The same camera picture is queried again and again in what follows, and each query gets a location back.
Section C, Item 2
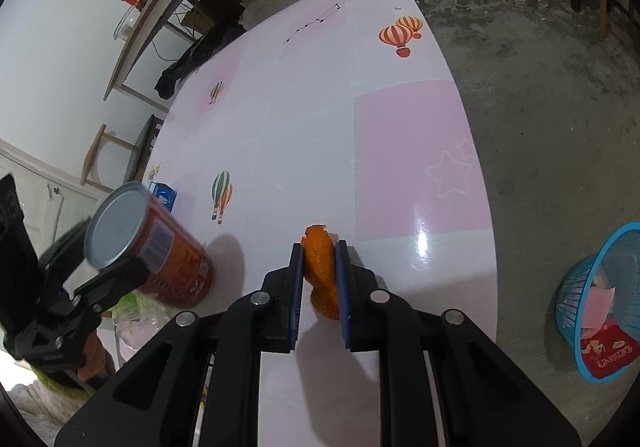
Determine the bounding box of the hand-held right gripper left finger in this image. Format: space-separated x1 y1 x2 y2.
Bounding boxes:
54 241 307 447

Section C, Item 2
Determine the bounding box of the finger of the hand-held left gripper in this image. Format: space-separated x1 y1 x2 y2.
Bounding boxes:
75 257 148 315
37 219 92 278

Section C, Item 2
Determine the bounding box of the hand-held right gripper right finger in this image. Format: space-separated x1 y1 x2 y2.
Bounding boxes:
334 239 583 447

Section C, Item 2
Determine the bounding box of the orange peel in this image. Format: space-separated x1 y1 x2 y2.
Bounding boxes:
300 224 343 320

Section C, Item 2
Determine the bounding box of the red snack can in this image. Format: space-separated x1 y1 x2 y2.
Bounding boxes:
84 181 215 308

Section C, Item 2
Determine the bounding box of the small blue white box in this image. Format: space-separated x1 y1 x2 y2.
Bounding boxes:
147 181 180 212

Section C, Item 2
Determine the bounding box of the blue plastic basket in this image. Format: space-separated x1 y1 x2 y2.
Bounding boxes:
556 222 640 385

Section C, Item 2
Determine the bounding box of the person's left hand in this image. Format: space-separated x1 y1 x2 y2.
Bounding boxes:
80 326 120 394

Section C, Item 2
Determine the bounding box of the white panelled door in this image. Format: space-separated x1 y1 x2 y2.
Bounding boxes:
0 137 103 253

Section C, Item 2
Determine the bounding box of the green fleece cloth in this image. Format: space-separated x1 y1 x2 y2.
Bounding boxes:
30 362 91 395

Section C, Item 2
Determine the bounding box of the white fleece robe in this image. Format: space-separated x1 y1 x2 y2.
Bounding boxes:
0 372 101 447

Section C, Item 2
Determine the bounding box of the pink printed tablecloth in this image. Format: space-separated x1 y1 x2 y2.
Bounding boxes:
112 0 501 447

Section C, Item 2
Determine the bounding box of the black cloth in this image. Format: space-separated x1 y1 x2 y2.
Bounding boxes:
154 22 246 100

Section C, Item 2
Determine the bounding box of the glass bowl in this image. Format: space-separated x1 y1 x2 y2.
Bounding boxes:
113 6 143 40

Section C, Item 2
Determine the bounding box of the small brown cardboard box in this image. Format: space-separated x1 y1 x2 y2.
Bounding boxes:
181 0 221 35

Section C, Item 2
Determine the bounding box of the wooden side table white frame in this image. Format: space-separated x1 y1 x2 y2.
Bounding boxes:
102 0 361 102

